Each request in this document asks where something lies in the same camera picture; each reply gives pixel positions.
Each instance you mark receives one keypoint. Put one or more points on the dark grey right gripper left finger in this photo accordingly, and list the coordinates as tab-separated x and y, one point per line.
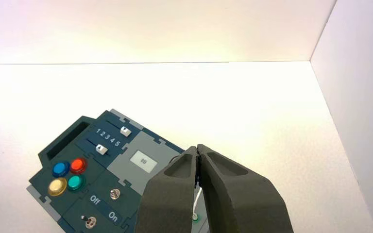
168	202

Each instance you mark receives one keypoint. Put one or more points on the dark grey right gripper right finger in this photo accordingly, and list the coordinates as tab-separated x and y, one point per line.
238	202

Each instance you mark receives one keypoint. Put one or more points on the small green socket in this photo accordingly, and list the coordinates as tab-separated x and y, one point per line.
195	218

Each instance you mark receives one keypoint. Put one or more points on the small grey digit display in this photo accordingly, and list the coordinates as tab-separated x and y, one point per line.
143	161

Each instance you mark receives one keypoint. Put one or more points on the white slider knob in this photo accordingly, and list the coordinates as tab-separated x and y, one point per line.
125	131
102	149

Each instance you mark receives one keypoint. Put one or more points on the dark teal control panel board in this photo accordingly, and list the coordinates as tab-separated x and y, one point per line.
77	205

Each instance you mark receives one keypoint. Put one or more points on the green round push button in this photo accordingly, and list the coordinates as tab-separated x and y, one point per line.
76	182

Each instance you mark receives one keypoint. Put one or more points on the red round push button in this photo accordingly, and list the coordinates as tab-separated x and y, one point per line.
78	165

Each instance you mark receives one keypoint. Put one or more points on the yellow round push button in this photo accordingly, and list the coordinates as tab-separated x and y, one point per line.
57	186

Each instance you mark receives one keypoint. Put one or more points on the blue round push button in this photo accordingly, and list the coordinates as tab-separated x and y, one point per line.
61	168

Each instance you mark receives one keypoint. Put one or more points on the silver toggle switch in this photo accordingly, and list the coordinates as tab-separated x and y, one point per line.
115	194
89	221

